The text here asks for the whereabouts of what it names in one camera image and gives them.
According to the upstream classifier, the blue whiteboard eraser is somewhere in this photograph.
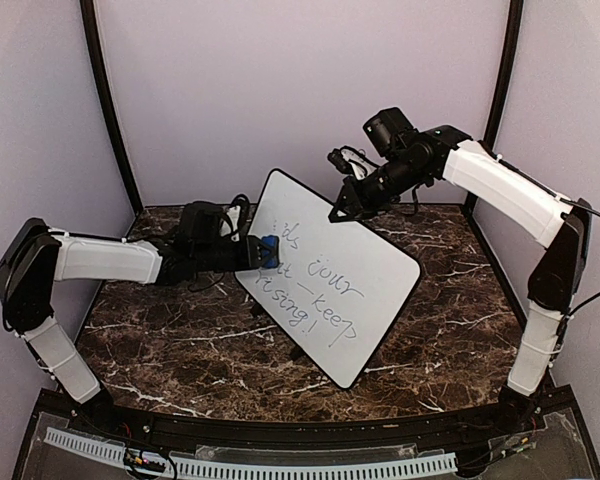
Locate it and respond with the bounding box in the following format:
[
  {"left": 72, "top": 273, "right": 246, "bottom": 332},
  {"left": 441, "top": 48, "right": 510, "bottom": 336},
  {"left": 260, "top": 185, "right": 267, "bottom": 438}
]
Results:
[{"left": 261, "top": 235, "right": 279, "bottom": 269}]

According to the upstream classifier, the white slotted cable duct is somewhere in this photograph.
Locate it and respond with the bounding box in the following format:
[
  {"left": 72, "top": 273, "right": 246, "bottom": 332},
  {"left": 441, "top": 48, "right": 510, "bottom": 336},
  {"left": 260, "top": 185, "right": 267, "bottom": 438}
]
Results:
[{"left": 44, "top": 427, "right": 457, "bottom": 479}]

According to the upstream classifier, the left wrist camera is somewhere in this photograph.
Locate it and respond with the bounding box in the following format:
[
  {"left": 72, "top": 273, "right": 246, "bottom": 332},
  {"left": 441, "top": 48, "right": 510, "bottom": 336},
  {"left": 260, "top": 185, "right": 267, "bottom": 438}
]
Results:
[{"left": 218, "top": 194, "right": 251, "bottom": 242}]

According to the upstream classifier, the black frame post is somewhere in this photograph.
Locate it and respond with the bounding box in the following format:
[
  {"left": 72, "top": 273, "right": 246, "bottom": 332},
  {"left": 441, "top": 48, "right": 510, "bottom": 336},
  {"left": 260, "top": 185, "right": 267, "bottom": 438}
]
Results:
[
  {"left": 79, "top": 0, "right": 144, "bottom": 216},
  {"left": 483, "top": 0, "right": 524, "bottom": 147}
]

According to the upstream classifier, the black curved front rail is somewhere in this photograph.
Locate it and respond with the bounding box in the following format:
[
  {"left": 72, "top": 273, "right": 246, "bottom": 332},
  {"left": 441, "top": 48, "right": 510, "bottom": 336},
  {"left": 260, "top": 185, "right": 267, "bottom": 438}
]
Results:
[{"left": 64, "top": 384, "right": 546, "bottom": 451}]

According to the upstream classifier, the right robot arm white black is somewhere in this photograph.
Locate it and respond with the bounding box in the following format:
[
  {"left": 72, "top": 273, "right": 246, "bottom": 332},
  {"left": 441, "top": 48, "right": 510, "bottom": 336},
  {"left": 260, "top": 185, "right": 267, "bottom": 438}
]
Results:
[{"left": 327, "top": 107, "right": 592, "bottom": 434}]

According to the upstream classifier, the right black frame post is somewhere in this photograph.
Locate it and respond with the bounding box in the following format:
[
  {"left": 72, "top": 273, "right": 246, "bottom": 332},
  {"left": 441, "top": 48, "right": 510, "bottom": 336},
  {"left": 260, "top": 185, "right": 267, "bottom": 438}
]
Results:
[{"left": 483, "top": 0, "right": 524, "bottom": 147}]

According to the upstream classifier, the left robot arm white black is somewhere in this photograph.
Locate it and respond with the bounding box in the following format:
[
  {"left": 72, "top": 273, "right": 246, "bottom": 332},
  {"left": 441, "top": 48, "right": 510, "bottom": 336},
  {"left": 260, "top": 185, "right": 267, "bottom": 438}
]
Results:
[{"left": 0, "top": 194, "right": 279, "bottom": 436}]

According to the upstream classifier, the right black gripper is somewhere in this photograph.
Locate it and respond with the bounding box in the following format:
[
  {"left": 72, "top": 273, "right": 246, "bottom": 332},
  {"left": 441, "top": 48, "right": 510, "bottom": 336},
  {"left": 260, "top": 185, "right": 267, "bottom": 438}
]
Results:
[{"left": 328, "top": 155, "right": 428, "bottom": 222}]

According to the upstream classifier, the left black frame post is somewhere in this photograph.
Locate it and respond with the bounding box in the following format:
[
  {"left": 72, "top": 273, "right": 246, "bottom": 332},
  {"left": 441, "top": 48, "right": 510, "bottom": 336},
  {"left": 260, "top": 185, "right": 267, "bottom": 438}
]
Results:
[{"left": 79, "top": 0, "right": 144, "bottom": 216}]

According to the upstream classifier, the white whiteboard black frame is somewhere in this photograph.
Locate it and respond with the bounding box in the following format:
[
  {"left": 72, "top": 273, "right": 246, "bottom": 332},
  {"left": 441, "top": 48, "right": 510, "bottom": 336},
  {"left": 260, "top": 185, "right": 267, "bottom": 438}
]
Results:
[{"left": 235, "top": 169, "right": 422, "bottom": 389}]

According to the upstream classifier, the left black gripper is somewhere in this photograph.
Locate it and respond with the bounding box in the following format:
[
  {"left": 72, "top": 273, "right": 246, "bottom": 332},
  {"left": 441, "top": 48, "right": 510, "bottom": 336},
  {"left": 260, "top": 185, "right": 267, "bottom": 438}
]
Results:
[{"left": 194, "top": 234, "right": 274, "bottom": 272}]

